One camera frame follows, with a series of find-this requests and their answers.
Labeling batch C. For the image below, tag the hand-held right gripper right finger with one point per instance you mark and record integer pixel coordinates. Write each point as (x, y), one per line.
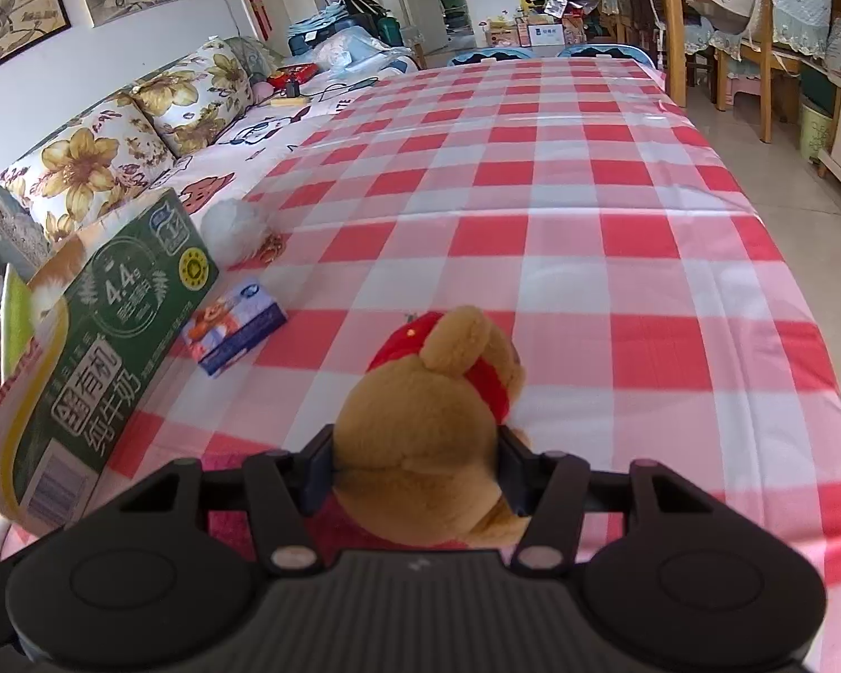
(515, 470)

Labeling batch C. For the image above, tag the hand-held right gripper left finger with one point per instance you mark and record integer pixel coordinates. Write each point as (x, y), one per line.
(317, 470)

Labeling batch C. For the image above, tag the brown teddy bear red hat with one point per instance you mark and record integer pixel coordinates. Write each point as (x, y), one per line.
(406, 434)

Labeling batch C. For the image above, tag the green cardboard box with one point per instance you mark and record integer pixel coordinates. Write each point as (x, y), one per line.
(112, 350)

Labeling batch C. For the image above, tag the blue cartoon tissue pack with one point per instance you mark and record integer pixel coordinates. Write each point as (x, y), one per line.
(235, 326)

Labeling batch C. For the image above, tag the red checked tablecloth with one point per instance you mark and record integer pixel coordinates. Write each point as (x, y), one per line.
(532, 189)

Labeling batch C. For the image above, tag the black power adapter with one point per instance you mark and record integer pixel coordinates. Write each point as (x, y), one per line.
(293, 88)

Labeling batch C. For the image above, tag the floral sofa cushion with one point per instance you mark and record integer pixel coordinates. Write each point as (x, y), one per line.
(91, 161)
(196, 95)

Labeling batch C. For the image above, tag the pink ball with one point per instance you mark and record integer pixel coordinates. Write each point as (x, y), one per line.
(261, 91)

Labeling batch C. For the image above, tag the red flat box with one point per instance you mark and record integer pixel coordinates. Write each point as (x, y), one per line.
(294, 76)

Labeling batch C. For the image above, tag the grey textured cushion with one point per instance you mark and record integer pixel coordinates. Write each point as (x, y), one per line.
(7, 224)

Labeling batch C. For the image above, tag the blue chair back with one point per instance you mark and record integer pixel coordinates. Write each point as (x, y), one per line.
(603, 52)
(490, 56)

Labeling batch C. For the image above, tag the blue white bedding pile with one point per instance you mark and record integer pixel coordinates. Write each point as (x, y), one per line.
(357, 49)

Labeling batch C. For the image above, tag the pink stool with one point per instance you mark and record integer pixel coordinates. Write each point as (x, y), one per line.
(736, 91)

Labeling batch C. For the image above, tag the green patterned bin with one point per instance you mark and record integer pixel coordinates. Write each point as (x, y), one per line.
(816, 130)

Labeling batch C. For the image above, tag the black suitcase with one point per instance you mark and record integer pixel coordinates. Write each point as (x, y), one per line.
(364, 10)

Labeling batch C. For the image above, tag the wooden chair with blue cover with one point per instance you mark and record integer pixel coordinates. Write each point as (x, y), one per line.
(792, 0)

